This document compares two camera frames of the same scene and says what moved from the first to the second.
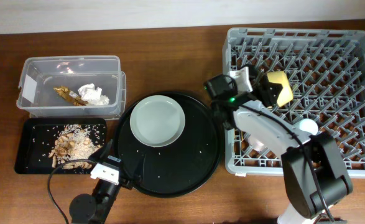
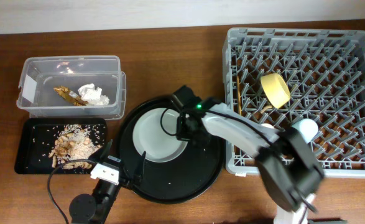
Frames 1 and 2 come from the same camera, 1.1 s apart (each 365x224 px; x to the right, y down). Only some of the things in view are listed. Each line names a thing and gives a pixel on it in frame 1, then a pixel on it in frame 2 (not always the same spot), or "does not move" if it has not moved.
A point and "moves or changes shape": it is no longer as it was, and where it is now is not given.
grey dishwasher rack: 335,75 does not move
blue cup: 309,125 does not move
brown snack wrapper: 70,95 does not move
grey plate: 157,121 moves or changes shape
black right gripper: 263,93 → 182,135
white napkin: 93,95 does not move
